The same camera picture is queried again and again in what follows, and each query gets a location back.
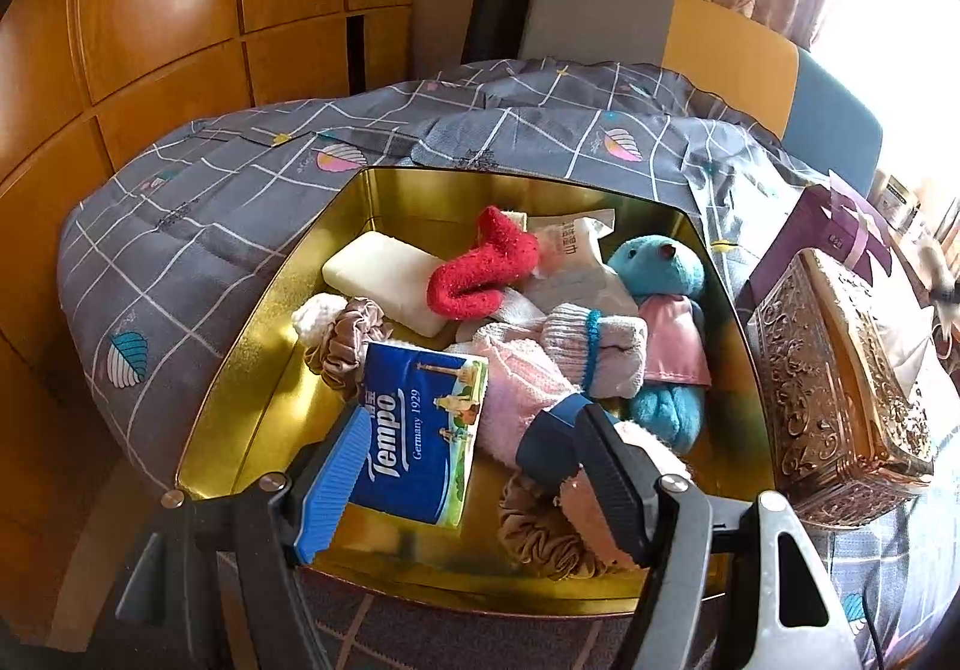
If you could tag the mauve satin scrunchie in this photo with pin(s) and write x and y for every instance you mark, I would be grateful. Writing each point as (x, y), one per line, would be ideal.
(345, 347)

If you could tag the white soap bar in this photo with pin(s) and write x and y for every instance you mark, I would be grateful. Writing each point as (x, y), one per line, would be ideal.
(375, 272)

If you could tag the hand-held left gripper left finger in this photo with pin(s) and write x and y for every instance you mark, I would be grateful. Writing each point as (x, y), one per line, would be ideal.
(330, 490)

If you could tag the brown satin scrunchie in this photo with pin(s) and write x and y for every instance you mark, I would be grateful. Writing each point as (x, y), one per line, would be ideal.
(540, 535)

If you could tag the pink fuzzy sock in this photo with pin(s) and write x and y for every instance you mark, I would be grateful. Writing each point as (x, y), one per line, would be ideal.
(592, 520)

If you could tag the red fuzzy sock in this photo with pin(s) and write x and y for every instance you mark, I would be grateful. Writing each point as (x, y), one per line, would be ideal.
(480, 272)

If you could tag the white sock with blue stripe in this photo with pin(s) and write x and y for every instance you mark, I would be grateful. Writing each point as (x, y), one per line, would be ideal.
(570, 340)

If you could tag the blue teddy bear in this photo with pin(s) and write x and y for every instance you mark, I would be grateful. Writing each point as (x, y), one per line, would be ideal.
(660, 272)

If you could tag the white fluffy sock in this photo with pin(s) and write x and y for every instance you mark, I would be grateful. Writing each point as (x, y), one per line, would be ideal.
(652, 449)

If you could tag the pink knitted sock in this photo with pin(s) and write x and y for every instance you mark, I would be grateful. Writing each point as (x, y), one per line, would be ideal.
(517, 377)

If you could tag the white wet wipes packet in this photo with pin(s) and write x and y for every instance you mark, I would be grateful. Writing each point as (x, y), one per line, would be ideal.
(570, 250)

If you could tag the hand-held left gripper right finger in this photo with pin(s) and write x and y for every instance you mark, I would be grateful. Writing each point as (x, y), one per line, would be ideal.
(615, 482)

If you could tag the ornate gold tissue box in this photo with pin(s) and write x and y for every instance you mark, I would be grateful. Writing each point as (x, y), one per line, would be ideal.
(810, 370)

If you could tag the grey yellow blue headboard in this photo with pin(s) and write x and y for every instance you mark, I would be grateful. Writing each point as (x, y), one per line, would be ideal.
(720, 54)

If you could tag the blue tissue packet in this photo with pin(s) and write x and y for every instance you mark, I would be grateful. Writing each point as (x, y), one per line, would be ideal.
(420, 430)

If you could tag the wooden wardrobe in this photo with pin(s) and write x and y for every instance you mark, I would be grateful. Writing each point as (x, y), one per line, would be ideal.
(150, 2)

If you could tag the white tissue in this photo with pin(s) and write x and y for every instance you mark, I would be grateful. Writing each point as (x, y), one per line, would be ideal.
(915, 355)

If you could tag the gold tin box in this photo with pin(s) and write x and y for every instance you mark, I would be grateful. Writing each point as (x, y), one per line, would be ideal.
(247, 415)

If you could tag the purple cardboard box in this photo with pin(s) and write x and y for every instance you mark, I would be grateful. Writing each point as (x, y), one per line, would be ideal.
(802, 227)

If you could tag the cream knitted sock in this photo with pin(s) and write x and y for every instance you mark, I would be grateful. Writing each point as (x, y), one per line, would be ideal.
(319, 313)

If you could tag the grey checked quilt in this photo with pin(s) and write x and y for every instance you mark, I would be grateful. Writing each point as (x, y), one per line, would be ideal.
(225, 205)

